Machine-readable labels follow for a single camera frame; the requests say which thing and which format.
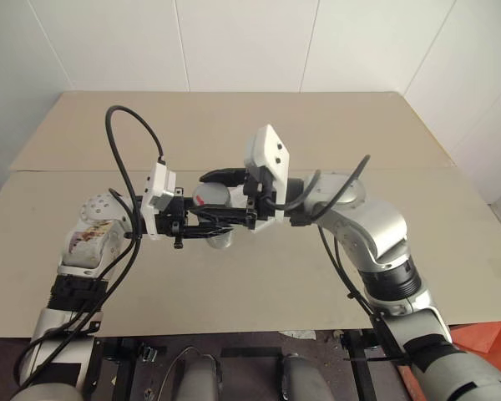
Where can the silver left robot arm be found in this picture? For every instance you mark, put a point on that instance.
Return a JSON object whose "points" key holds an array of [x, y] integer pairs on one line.
{"points": [[89, 246]]}

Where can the silver jar lid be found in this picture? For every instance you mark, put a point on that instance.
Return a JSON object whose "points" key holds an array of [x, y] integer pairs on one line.
{"points": [[212, 195]]}

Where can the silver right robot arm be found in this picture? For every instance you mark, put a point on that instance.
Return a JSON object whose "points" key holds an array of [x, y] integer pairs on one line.
{"points": [[384, 234]]}

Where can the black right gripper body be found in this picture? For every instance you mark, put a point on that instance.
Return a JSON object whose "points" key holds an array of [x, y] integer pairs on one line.
{"points": [[256, 188]]}

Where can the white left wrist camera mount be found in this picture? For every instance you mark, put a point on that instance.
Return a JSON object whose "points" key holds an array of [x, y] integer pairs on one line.
{"points": [[160, 179]]}

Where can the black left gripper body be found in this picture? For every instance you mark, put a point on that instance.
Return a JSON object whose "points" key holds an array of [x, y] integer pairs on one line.
{"points": [[171, 217]]}

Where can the grey rounded shape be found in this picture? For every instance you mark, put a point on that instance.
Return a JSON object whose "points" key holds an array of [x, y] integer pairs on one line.
{"points": [[305, 380], [200, 380]]}

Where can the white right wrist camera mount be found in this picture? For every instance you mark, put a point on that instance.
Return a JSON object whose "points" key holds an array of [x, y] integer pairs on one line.
{"points": [[269, 146]]}

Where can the black metal table frame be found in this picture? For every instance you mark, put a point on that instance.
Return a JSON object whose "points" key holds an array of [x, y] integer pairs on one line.
{"points": [[361, 363], [119, 367]]}

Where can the clear plastic jar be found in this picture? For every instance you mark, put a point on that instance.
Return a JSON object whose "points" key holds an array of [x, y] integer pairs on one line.
{"points": [[220, 243]]}

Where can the orange board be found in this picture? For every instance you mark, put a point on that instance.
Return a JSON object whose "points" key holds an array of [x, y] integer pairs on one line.
{"points": [[490, 338]]}

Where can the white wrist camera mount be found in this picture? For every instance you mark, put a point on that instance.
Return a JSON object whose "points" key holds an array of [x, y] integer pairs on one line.
{"points": [[160, 179], [269, 146]]}

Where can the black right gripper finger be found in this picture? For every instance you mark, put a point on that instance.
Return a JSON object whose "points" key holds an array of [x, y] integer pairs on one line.
{"points": [[227, 217], [223, 175]]}

